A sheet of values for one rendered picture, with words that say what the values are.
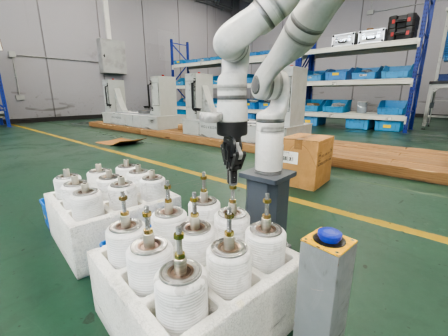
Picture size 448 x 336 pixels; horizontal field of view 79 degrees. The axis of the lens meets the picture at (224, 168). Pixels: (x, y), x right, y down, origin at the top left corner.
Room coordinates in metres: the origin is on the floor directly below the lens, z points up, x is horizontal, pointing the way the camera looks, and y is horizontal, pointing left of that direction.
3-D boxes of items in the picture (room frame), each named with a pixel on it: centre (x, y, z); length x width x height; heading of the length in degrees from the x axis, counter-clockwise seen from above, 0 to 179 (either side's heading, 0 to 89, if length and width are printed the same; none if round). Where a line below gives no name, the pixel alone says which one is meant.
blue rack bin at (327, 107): (5.00, -2.03, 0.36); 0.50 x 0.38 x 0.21; 141
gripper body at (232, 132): (0.66, -0.02, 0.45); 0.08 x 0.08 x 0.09
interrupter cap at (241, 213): (0.66, -0.02, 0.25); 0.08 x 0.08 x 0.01
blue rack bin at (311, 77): (5.31, -1.72, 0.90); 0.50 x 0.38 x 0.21; 139
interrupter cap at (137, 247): (0.51, 0.16, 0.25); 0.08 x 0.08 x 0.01
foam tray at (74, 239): (1.00, 0.44, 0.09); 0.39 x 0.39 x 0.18; 42
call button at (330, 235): (0.42, -0.18, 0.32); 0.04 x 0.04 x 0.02
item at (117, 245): (0.59, 0.24, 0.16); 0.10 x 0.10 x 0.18
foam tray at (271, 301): (0.59, 0.07, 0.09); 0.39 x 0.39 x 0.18; 42
